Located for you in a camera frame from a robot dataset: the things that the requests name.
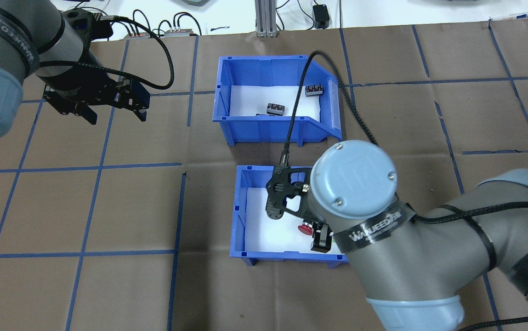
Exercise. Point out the blue bin with battery boxes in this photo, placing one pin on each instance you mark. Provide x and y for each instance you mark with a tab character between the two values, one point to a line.
245	126

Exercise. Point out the blue bin with mixed parts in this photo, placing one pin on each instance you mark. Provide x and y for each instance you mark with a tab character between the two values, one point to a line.
241	220

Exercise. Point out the black orange adapter box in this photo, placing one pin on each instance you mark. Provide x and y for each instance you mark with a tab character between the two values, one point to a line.
181	32
139	33

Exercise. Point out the black battery box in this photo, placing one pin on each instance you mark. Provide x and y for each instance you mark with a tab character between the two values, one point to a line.
313	90
275	109

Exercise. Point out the black power adapter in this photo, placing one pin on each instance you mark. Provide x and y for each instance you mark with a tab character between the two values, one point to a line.
321	16

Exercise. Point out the red push button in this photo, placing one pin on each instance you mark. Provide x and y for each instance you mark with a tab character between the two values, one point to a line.
306	228

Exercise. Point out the white marker pen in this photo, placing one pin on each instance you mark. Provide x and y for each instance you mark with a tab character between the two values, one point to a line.
512	17

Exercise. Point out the aluminium profile post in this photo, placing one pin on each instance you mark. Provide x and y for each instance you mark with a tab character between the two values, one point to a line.
267	18

